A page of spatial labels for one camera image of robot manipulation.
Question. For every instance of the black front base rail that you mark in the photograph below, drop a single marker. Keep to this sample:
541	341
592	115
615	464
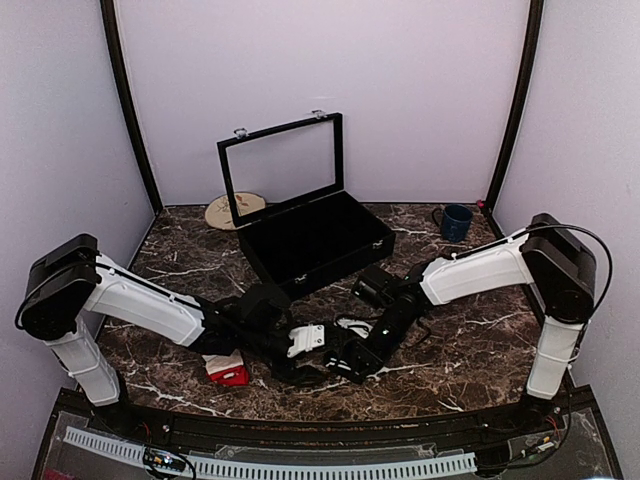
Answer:
177	429

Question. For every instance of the black frame post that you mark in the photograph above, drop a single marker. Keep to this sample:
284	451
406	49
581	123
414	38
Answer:
126	101
525	71

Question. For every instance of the blue enamel mug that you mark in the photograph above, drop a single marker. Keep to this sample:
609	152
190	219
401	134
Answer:
453	221

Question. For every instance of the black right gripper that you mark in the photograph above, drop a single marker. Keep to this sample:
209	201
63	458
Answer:
375	358

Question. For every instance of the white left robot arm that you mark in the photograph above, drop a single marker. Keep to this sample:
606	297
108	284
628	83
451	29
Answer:
76	277

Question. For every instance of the floral ceramic plate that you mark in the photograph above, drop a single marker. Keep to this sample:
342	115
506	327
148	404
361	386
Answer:
218	213

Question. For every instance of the white slotted cable duct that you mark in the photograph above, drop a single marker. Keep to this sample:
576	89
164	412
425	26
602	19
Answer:
238	462

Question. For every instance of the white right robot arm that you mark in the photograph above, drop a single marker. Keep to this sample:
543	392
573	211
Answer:
546	254

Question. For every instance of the black left frame post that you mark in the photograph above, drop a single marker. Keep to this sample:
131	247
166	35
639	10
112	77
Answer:
126	101

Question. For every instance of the black compartment display box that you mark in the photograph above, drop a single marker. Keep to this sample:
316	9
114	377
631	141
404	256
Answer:
312	232

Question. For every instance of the red and white sock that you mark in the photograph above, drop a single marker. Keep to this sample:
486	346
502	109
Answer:
227	370

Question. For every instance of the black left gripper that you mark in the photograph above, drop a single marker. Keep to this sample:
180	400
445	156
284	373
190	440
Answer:
290	371

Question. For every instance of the black right frame post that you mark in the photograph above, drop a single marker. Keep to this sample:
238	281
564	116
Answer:
525	71

